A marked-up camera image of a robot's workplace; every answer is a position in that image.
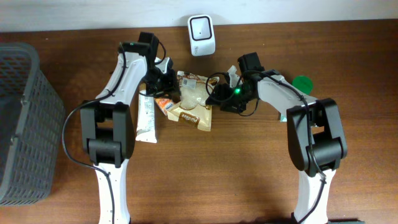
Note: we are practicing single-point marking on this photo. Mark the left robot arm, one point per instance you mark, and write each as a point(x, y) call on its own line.
point(108, 132)

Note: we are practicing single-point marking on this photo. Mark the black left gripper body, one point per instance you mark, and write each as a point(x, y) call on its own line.
point(159, 83)

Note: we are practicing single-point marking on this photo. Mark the white barcode scanner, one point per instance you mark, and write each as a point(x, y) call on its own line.
point(201, 34)

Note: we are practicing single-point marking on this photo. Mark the green lid jar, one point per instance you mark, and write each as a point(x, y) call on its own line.
point(303, 83)

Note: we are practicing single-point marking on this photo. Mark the teal snack packet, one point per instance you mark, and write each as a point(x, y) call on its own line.
point(283, 118)

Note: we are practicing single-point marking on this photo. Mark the grey plastic mesh basket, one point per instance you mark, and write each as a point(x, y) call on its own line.
point(32, 115)

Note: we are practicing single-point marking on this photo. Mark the beige brown snack bag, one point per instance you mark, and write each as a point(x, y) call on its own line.
point(192, 107)

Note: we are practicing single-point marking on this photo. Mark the white tube gold cap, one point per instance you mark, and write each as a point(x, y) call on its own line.
point(145, 131)

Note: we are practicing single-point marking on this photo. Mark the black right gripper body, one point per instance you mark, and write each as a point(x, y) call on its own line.
point(219, 94)

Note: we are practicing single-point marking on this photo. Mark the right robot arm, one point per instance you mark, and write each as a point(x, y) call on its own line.
point(316, 140)

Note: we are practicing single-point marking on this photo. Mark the orange small carton box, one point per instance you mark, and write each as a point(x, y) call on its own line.
point(164, 104)

